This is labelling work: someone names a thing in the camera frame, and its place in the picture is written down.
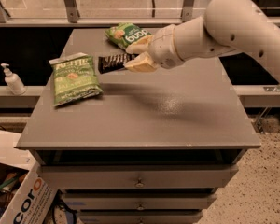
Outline grey drawer cabinet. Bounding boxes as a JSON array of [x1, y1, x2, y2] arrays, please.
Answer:
[[15, 27, 261, 224]]

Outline grey drawer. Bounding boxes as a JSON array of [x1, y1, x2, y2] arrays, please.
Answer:
[[78, 210, 203, 224], [63, 193, 216, 211], [39, 165, 238, 189]]

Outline top grey drawer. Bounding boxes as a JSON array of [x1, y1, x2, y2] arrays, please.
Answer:
[[39, 165, 238, 189]]

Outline grey metal railing frame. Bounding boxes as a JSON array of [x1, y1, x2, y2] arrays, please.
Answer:
[[0, 0, 280, 27]]

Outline bottom grey drawer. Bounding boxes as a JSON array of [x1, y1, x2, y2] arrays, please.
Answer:
[[78, 210, 203, 224]]

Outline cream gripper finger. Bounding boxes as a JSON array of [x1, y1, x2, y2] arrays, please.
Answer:
[[125, 35, 152, 54], [124, 52, 160, 73]]

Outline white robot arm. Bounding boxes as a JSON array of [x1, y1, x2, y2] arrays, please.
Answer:
[[124, 0, 280, 84]]

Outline green Kettle jalapeno chip bag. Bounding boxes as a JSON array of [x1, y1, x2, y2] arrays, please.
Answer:
[[49, 52, 103, 106]]

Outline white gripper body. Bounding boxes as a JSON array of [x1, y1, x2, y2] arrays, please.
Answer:
[[148, 24, 185, 69]]

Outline white cardboard box orange lettering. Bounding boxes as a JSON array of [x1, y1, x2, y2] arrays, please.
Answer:
[[0, 130, 56, 224]]

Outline white hand sanitizer pump bottle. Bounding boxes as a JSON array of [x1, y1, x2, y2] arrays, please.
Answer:
[[1, 63, 26, 95]]

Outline dark rxbar chocolate bar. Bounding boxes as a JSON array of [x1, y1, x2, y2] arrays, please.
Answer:
[[98, 53, 136, 74]]

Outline black cables under cabinet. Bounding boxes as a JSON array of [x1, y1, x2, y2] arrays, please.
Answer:
[[50, 189, 78, 224]]

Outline middle grey drawer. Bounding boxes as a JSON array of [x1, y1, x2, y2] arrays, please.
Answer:
[[63, 193, 216, 211]]

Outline green popcorn snack bag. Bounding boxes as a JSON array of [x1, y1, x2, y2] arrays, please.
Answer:
[[105, 22, 152, 49]]

